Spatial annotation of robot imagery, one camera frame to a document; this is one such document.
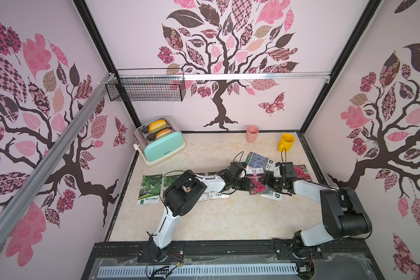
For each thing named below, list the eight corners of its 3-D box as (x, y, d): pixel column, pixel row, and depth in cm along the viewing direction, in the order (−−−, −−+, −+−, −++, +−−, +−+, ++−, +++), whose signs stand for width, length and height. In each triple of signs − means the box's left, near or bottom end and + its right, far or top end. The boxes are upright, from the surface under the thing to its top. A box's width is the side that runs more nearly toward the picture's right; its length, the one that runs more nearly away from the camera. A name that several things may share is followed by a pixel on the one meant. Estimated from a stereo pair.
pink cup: (248, 145, 116) (251, 135, 108) (242, 138, 120) (244, 127, 112) (258, 141, 118) (261, 131, 110) (251, 134, 122) (254, 123, 115)
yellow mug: (279, 152, 110) (283, 144, 104) (275, 141, 116) (279, 133, 110) (292, 152, 110) (297, 143, 104) (288, 141, 116) (292, 133, 110)
